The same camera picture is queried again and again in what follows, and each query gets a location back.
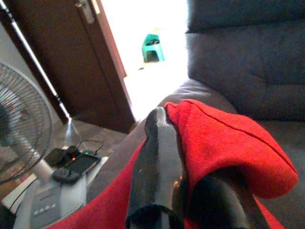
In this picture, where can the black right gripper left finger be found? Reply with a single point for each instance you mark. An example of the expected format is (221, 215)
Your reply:
(157, 167)

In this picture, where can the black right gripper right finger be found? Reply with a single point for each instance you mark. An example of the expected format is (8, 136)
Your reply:
(219, 205)

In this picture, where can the red pillow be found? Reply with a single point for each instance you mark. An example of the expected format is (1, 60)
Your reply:
(221, 148)

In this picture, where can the grey-brown fabric sofa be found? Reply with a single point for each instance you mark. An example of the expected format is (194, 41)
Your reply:
(250, 71)

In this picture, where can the black handheld game console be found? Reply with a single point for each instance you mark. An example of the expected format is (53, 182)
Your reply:
(76, 167)

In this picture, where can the black charger box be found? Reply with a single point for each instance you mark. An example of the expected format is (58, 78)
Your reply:
(59, 155)

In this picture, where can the green plastic stool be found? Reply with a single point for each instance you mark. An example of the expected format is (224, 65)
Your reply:
(153, 46)

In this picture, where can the dark brown wooden door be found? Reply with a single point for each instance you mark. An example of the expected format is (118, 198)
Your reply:
(71, 71)

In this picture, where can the white KHIND table fan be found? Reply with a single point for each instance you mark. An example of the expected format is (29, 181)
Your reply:
(21, 119)

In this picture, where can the silver mop pole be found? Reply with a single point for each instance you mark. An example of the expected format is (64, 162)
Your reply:
(33, 57)

